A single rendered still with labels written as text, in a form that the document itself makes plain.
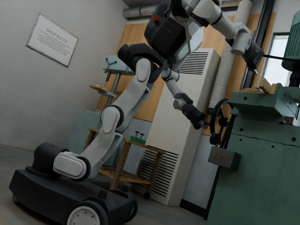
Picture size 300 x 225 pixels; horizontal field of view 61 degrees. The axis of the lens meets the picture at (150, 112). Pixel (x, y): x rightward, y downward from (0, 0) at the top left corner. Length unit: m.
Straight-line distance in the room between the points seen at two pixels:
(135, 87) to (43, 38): 2.41
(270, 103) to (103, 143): 0.88
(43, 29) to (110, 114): 2.44
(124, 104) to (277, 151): 0.82
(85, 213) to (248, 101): 0.91
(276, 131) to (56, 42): 3.13
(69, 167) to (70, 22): 2.76
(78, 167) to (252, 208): 0.90
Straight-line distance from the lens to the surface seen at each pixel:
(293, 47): 1.58
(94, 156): 1.50
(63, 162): 1.53
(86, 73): 4.08
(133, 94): 1.47
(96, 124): 3.12
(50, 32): 3.76
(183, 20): 1.50
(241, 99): 1.26
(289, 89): 1.52
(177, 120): 2.85
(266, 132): 1.27
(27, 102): 3.65
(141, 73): 1.46
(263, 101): 1.22
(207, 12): 1.16
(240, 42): 1.30
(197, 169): 2.97
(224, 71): 2.97
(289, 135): 1.25
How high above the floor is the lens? 0.52
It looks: 8 degrees up
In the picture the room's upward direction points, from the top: 18 degrees clockwise
